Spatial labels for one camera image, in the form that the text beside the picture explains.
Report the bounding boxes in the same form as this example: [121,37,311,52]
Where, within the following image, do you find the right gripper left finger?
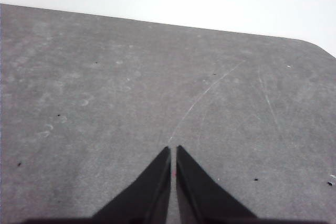
[91,146,171,224]

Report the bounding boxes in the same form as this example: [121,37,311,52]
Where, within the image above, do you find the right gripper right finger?
[176,145,258,224]

